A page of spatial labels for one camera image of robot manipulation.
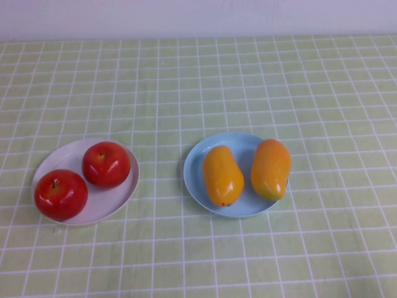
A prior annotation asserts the orange yellow mango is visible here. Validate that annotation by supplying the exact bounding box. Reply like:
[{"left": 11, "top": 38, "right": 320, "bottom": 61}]
[
  {"left": 250, "top": 138, "right": 292, "bottom": 201},
  {"left": 202, "top": 145, "right": 245, "bottom": 207}
]

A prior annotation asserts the red apple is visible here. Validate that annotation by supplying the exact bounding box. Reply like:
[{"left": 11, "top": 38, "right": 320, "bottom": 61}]
[
  {"left": 34, "top": 169, "right": 89, "bottom": 222},
  {"left": 81, "top": 141, "right": 132, "bottom": 189}
]

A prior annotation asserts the light blue round plate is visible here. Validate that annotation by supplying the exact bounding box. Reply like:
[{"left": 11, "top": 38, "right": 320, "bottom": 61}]
[{"left": 182, "top": 132, "right": 291, "bottom": 219}]

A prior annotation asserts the white round plate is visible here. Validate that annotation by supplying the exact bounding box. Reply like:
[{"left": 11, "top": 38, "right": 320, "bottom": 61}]
[{"left": 32, "top": 137, "right": 140, "bottom": 226}]

